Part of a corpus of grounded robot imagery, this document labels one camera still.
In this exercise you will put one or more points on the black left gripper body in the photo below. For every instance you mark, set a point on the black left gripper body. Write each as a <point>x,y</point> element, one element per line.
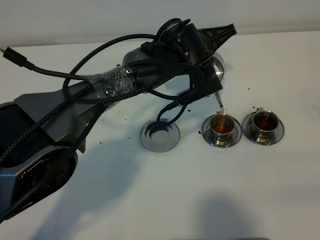
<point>200,48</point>

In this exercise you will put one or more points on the right steel saucer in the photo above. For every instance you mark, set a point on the right steel saucer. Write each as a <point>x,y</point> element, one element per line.
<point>263,140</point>

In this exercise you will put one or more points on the left steel saucer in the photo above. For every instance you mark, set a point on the left steel saucer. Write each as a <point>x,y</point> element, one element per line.
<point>221,142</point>

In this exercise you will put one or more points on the round steel teapot tray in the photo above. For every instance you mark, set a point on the round steel teapot tray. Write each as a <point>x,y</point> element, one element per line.
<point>158,137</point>

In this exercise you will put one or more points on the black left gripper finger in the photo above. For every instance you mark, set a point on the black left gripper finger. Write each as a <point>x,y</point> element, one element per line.
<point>215,37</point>

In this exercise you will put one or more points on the right stainless steel teacup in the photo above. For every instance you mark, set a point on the right stainless steel teacup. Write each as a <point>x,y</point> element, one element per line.
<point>265,122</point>

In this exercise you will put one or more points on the steel saucer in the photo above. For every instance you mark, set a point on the steel saucer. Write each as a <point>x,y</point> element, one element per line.
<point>263,140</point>
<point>221,142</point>

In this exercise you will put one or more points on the stainless steel teapot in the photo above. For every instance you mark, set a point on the stainless steel teapot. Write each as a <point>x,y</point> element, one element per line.
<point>218,66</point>

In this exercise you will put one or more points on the stainless steel teacup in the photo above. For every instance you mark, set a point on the stainless steel teacup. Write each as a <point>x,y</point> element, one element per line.
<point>265,122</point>
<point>220,125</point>

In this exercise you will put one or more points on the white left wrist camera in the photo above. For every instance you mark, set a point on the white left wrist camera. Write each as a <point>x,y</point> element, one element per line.
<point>208,76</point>

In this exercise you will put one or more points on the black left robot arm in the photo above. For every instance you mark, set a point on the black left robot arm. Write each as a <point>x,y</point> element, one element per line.
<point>41,133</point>

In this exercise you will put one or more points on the left stainless steel teacup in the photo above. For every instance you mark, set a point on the left stainless steel teacup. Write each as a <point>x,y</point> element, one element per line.
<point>220,125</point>

